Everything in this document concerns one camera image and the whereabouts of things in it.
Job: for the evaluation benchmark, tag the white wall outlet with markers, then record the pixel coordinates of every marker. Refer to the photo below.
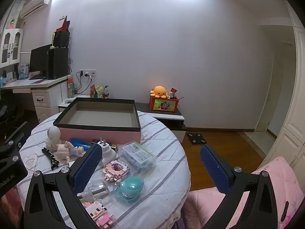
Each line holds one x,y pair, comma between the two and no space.
87,72

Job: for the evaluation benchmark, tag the clear packet with label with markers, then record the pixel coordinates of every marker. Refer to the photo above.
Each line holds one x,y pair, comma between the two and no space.
137,155

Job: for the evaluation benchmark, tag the blue gold packet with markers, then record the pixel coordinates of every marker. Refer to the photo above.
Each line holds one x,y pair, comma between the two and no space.
114,148

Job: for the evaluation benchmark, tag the white door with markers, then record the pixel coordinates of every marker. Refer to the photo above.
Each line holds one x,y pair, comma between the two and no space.
264,88

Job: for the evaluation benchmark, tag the orange octopus plush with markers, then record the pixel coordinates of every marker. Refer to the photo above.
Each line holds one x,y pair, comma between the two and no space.
159,91

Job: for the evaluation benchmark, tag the black bathroom scale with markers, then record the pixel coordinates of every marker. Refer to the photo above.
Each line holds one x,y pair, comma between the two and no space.
196,138

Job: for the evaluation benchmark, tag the light blue carton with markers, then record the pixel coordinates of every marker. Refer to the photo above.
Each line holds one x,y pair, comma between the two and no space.
2,82

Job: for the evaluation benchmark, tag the red triangular board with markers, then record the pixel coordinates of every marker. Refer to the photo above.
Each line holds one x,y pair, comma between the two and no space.
64,25

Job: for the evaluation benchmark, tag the bottle with orange cap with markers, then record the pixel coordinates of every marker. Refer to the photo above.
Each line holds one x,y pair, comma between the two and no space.
70,90

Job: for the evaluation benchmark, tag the black speaker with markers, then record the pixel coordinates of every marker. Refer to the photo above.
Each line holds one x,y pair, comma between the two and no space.
60,39

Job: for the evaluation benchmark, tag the teal round case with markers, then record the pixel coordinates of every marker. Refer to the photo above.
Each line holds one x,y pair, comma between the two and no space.
131,188

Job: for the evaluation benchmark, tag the black white TV stand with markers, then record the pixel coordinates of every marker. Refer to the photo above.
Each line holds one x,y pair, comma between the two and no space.
166,118

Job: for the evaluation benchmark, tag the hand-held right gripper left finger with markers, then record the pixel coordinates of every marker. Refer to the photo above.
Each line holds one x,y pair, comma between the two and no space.
87,169

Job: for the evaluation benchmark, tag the white wardrobe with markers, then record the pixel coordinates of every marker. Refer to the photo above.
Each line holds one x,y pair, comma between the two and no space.
293,136

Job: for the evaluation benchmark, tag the blue white box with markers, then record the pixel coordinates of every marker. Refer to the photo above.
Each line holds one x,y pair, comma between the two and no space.
23,72

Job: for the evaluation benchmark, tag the yellow snack bag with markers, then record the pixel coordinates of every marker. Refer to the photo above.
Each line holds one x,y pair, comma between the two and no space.
100,91

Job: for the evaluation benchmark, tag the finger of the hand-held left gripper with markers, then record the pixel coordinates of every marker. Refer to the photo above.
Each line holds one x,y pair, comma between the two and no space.
17,134

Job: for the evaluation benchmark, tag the pink cat block figure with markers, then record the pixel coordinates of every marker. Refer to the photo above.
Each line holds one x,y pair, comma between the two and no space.
95,212

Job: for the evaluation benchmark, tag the black computer tower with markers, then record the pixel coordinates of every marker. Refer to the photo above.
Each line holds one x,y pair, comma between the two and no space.
58,64

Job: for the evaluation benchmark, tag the orange printed crate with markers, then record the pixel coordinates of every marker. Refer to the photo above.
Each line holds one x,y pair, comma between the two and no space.
164,105

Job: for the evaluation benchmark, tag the black studded hair clip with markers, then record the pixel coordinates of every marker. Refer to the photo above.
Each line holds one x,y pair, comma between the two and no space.
50,157

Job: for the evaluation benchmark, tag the white desk with drawers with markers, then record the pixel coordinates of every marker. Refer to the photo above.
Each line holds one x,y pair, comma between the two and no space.
43,97

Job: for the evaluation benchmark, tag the small toys in crate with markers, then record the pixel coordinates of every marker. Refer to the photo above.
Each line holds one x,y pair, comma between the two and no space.
173,93

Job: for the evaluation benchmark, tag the white round-headed doll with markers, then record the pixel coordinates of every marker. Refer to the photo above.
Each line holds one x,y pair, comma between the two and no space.
53,133

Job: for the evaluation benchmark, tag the baby figurine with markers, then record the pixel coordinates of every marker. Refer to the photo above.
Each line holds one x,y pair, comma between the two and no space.
64,150

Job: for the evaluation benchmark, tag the pink box with black rim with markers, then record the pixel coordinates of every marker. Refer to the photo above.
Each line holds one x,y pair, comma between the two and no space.
100,136

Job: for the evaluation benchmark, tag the white air conditioner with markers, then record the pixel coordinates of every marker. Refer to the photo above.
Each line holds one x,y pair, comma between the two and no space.
35,4

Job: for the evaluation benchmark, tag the white plug adapter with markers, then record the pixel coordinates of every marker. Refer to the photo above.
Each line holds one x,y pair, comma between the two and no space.
107,152

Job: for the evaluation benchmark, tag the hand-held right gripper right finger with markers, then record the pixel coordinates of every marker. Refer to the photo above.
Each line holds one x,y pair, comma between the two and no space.
214,169

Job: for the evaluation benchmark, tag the blue plastic case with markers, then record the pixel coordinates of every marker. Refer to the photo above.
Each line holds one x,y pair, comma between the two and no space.
78,142

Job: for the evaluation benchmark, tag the black computer monitor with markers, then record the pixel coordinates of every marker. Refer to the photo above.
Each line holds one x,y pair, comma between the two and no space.
39,59

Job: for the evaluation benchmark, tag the orange snack bag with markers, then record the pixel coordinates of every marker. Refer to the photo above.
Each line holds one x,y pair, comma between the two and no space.
92,91

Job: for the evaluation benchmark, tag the pink block model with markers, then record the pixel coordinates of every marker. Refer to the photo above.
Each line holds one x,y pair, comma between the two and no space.
116,169

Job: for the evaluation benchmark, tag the pink quilt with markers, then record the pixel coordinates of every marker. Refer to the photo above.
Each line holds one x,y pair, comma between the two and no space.
281,171

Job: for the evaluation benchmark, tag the white glass door cabinet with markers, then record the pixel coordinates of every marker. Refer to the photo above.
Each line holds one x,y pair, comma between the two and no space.
12,45

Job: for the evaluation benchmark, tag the black office chair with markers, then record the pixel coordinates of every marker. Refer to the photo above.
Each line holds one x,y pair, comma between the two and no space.
7,114

